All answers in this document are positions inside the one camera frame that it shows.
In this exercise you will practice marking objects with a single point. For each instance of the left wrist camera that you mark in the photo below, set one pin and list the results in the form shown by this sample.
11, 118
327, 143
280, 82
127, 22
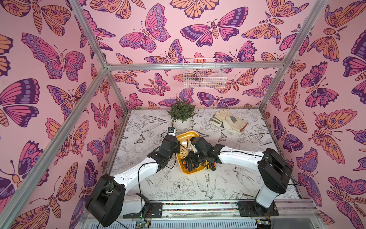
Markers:
171, 131

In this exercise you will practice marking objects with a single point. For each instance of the white wire basket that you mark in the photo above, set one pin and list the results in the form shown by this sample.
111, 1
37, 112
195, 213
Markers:
204, 76

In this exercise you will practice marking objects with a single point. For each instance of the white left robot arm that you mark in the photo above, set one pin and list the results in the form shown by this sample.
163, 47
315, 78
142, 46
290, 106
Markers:
107, 199

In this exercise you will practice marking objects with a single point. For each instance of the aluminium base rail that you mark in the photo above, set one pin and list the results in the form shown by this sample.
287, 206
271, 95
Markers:
226, 214

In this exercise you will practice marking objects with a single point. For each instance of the green potted plant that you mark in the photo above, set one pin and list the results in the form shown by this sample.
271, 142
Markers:
181, 110

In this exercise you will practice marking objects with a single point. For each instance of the white plant pot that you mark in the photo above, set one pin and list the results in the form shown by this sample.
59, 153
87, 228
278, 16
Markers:
181, 125

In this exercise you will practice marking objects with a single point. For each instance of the aluminium frame bars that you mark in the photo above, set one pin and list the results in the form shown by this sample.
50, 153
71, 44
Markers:
23, 193

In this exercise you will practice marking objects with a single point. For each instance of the beige work glove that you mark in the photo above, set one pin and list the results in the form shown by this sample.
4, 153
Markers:
239, 121

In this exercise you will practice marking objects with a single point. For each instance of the white green work glove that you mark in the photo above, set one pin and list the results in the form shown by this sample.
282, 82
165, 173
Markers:
217, 121

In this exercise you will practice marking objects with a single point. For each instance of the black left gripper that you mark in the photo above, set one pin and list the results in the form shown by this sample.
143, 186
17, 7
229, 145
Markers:
177, 147

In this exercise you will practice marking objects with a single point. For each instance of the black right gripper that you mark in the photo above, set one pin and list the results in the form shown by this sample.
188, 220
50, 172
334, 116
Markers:
195, 156

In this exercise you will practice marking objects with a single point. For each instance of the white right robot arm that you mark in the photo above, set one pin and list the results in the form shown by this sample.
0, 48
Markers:
274, 171

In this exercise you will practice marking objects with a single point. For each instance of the yellow plastic storage tray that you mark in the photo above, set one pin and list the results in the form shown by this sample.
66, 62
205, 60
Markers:
186, 147

